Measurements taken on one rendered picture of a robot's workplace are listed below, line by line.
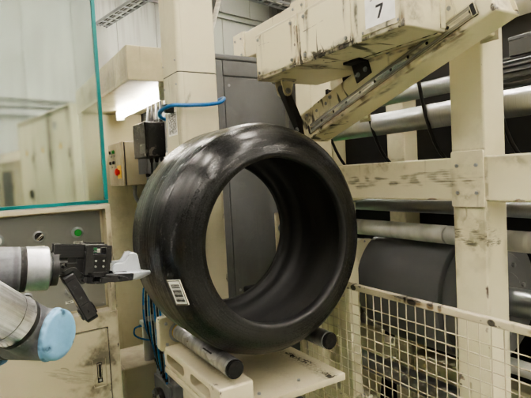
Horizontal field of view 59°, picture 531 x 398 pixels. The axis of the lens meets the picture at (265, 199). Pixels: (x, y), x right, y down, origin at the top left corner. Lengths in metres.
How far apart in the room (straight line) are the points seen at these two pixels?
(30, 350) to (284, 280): 0.80
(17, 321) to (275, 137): 0.65
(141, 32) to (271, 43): 10.52
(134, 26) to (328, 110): 10.59
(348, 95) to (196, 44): 0.48
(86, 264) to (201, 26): 0.81
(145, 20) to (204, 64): 10.63
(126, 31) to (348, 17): 10.66
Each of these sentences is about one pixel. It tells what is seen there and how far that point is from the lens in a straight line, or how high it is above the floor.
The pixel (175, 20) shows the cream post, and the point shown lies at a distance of 1.49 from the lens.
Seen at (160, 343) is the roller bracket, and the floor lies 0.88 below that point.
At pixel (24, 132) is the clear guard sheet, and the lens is 1.71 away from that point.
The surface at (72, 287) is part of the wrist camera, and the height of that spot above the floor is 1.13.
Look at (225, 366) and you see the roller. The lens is 1.14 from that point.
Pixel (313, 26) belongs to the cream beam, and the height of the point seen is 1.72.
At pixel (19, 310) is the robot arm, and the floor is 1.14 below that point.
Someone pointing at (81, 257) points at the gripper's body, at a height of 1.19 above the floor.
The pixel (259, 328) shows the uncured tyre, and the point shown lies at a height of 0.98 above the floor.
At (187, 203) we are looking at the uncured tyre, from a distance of 1.02.
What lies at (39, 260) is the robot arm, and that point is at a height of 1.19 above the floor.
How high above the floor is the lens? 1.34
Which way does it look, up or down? 3 degrees down
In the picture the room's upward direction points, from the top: 3 degrees counter-clockwise
